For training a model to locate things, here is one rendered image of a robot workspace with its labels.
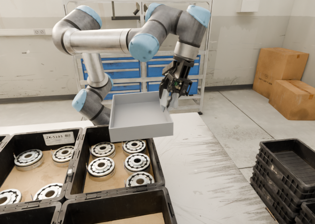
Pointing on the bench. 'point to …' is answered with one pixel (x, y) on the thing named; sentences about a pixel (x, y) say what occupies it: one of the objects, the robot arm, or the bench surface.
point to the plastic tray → (138, 117)
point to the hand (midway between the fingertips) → (165, 108)
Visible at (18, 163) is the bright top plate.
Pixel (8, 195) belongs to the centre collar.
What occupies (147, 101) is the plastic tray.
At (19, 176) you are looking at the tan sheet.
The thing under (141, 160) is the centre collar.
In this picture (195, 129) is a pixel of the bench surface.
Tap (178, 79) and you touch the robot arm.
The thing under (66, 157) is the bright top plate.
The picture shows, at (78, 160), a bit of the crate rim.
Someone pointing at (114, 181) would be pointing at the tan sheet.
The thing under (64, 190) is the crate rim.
